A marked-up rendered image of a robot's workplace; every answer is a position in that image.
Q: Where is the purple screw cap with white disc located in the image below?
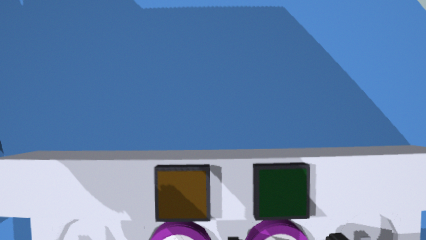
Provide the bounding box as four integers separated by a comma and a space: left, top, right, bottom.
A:
245, 220, 308, 240
151, 222, 211, 240

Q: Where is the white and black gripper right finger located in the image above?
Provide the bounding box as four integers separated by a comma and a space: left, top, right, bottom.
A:
325, 233, 349, 240

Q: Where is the blue flat mat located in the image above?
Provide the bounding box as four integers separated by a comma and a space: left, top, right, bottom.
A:
0, 0, 426, 157

